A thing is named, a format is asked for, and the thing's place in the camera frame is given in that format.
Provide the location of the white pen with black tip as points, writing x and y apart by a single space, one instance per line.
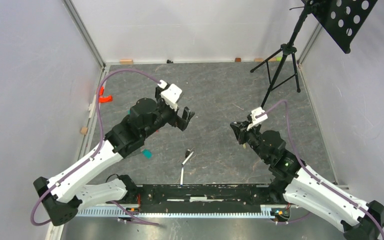
187 158

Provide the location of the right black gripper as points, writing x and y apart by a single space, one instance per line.
240 130

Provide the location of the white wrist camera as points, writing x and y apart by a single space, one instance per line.
170 93
256 117

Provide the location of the red block upright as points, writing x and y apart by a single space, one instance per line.
101 91

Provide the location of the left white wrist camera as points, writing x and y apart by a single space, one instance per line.
170 93

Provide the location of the teal block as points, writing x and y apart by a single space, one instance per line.
147 153

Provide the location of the black music stand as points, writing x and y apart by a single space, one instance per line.
341 19

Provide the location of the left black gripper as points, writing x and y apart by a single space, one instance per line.
181 123

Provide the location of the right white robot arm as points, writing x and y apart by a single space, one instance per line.
296 183

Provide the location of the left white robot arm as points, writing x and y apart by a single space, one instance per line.
67 193

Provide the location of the white pen with blue tip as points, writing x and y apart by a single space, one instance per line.
181 183

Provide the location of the red L-shaped block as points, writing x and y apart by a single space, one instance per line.
105 99

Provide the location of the white cable duct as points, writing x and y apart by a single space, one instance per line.
114 211

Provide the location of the wooden block at wall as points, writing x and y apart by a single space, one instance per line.
126 61

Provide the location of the small wooden block left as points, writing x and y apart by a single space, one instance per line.
84 130

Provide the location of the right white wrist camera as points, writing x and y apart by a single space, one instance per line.
256 117

